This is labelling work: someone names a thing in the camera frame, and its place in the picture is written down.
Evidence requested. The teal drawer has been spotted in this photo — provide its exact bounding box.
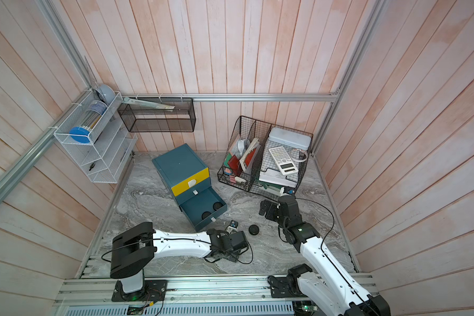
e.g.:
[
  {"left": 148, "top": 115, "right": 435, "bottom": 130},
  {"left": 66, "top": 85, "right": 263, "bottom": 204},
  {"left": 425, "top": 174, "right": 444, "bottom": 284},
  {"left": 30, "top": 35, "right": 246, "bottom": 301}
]
[{"left": 179, "top": 186, "right": 228, "bottom": 232}]

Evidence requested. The yellow drawer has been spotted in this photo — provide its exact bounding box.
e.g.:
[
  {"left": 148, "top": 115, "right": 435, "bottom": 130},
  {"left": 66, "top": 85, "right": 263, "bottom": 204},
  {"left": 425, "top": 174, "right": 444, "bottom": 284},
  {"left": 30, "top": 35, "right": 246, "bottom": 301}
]
[{"left": 171, "top": 167, "right": 209, "bottom": 196}]

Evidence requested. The teal drawer cabinet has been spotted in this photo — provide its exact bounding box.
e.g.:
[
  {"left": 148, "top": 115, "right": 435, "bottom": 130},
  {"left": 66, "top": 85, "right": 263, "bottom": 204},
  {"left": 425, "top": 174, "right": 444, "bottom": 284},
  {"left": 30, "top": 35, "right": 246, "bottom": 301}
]
[{"left": 152, "top": 144, "right": 211, "bottom": 205}]

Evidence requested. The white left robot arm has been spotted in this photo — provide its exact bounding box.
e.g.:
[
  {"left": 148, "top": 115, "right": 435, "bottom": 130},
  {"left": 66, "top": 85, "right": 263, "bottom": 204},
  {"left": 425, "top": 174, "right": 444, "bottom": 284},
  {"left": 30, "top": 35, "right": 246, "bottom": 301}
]
[{"left": 108, "top": 222, "right": 251, "bottom": 302}]

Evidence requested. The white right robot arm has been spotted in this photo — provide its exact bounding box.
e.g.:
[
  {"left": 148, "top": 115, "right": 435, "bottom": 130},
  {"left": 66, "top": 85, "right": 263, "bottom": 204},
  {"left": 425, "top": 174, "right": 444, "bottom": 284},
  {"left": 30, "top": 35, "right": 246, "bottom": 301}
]
[{"left": 259, "top": 195, "right": 391, "bottom": 315}]

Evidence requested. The white calculator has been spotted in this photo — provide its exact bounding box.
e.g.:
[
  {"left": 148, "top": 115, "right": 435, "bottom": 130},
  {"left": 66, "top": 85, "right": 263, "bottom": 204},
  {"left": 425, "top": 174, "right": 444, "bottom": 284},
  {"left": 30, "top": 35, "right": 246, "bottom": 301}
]
[{"left": 269, "top": 146, "right": 298, "bottom": 176}]

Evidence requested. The red booklet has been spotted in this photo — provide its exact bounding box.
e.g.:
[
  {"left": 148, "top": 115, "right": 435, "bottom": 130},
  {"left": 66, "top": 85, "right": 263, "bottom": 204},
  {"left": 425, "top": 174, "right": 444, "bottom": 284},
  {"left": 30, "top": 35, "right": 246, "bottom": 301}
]
[{"left": 227, "top": 155, "right": 242, "bottom": 176}]

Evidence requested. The white plastic box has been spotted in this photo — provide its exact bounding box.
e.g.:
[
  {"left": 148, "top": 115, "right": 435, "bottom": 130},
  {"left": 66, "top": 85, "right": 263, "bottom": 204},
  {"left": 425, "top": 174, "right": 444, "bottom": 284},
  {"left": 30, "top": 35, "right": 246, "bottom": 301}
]
[{"left": 269, "top": 127, "right": 312, "bottom": 151}]

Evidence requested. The blue capped clear tube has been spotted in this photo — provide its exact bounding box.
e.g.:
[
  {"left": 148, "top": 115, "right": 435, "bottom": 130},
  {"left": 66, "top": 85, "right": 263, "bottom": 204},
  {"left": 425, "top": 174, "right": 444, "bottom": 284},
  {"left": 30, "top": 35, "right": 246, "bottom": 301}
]
[{"left": 70, "top": 100, "right": 107, "bottom": 144}]

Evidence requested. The grey blue bowl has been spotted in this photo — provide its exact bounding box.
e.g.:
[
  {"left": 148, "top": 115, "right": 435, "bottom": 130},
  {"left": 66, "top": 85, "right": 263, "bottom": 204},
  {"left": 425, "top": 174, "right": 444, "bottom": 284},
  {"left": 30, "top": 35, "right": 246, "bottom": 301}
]
[{"left": 95, "top": 84, "right": 116, "bottom": 105}]

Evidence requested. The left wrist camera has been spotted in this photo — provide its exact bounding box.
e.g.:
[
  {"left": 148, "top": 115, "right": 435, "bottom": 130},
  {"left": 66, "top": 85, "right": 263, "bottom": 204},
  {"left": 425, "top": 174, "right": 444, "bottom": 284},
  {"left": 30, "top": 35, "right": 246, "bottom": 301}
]
[{"left": 225, "top": 220, "right": 239, "bottom": 234}]

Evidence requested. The black wire desk organizer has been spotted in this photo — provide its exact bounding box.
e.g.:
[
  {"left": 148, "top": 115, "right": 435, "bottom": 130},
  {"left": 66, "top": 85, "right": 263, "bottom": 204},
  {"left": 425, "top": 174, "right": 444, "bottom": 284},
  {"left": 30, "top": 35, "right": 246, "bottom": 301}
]
[{"left": 217, "top": 116, "right": 313, "bottom": 200}]

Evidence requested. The black mesh wall basket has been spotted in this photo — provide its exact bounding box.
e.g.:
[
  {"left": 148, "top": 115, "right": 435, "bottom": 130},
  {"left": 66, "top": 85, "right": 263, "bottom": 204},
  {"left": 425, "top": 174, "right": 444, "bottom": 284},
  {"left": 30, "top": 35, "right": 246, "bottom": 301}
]
[{"left": 118, "top": 97, "right": 196, "bottom": 132}]

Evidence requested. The white wire mesh shelf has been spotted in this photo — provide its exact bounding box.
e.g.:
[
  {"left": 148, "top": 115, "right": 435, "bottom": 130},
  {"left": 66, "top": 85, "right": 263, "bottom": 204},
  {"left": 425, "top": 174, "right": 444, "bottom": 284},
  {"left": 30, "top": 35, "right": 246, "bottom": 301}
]
[{"left": 54, "top": 91, "right": 137, "bottom": 184}]

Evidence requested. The aluminium frame rail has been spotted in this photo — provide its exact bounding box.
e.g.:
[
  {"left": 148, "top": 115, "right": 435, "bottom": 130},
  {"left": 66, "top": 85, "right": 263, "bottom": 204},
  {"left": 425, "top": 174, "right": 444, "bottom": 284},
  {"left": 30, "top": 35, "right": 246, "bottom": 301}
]
[{"left": 0, "top": 1, "right": 389, "bottom": 205}]

